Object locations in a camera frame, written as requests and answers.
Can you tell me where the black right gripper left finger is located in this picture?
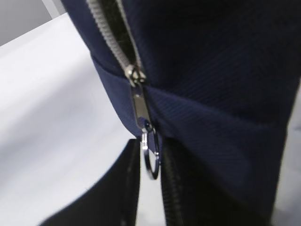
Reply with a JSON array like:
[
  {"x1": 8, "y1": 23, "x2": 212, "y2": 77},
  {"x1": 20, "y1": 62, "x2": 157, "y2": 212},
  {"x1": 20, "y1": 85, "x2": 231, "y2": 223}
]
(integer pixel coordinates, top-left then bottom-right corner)
[{"x1": 42, "y1": 139, "x2": 141, "y2": 226}]

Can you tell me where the navy insulated lunch bag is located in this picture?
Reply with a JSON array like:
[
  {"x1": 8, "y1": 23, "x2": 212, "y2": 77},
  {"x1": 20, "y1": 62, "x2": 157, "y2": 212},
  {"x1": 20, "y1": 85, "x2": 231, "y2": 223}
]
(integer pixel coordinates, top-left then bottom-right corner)
[{"x1": 60, "y1": 0, "x2": 301, "y2": 217}]

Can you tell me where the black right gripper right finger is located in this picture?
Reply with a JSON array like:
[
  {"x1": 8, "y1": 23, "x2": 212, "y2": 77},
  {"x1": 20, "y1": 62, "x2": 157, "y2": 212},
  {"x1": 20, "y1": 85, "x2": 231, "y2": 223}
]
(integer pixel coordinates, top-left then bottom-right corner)
[{"x1": 161, "y1": 137, "x2": 273, "y2": 226}]

